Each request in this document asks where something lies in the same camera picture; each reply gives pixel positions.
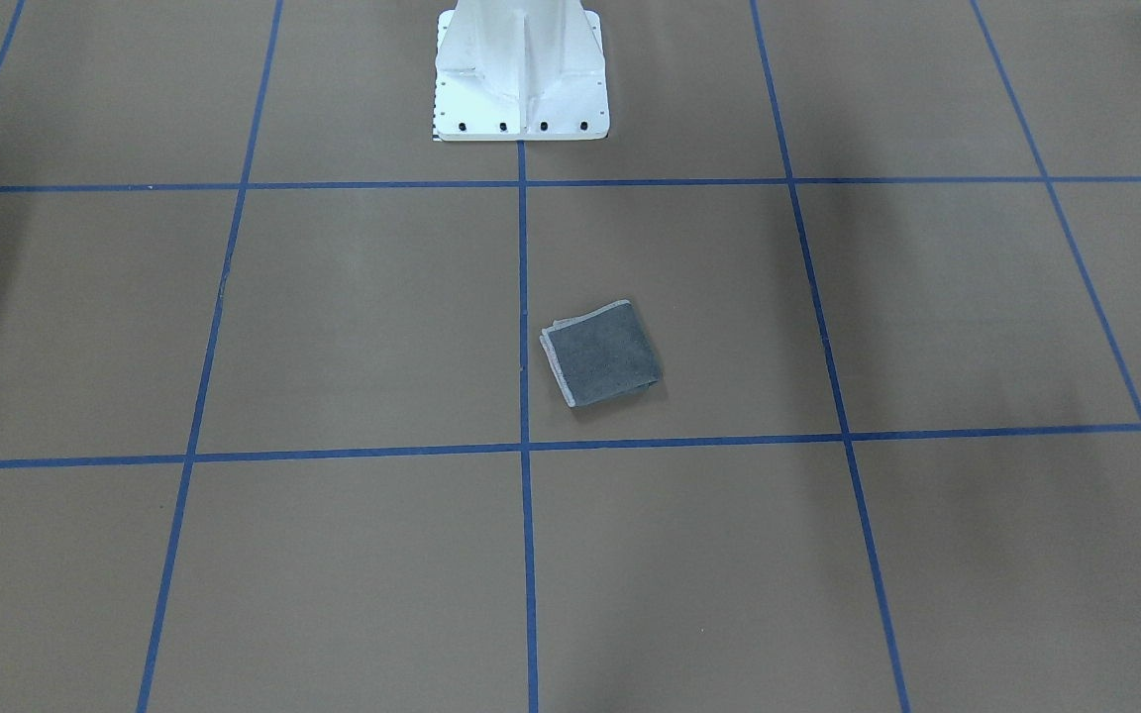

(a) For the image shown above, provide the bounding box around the pink towel grey edge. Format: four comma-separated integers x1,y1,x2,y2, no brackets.
539,299,662,410

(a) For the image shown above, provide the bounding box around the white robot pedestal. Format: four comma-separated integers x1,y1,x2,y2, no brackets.
432,1,610,141

